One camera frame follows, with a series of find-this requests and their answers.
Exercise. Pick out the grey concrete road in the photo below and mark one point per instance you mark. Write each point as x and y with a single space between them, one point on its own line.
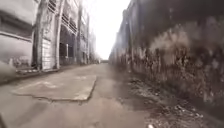
100 110

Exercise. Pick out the strip of rubble and dirt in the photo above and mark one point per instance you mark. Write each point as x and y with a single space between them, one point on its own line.
166 103

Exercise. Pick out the grey concrete building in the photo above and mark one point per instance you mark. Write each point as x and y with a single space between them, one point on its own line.
46 36

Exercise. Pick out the robot's own part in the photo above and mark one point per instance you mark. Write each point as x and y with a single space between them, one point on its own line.
150 126

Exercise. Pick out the dark stained high wall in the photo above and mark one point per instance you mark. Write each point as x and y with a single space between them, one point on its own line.
173 50

